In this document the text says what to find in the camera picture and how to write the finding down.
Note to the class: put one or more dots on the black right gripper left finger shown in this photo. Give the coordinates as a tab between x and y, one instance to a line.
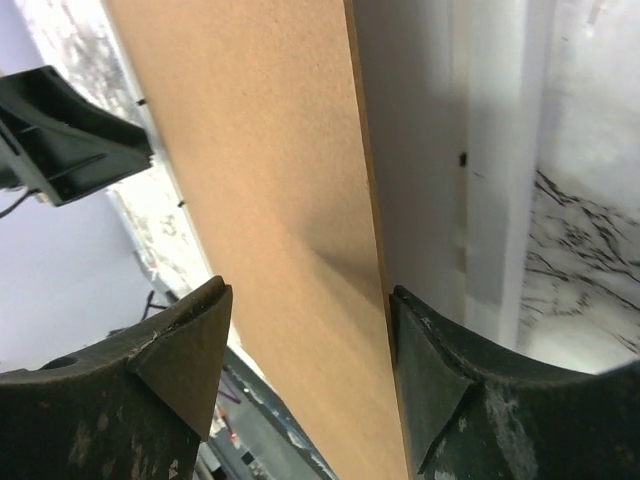
136	405

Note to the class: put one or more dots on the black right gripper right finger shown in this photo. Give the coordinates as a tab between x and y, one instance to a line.
472	409

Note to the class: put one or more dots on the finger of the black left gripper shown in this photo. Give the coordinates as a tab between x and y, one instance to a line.
56	143

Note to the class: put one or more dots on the brown backing board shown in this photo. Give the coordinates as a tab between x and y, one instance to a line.
260	107

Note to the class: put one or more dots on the white photo paper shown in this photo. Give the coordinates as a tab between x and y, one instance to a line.
405	50

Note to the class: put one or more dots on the white picture frame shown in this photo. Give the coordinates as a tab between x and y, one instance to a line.
499	53

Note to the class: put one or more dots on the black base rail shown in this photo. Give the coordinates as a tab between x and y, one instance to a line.
253	434

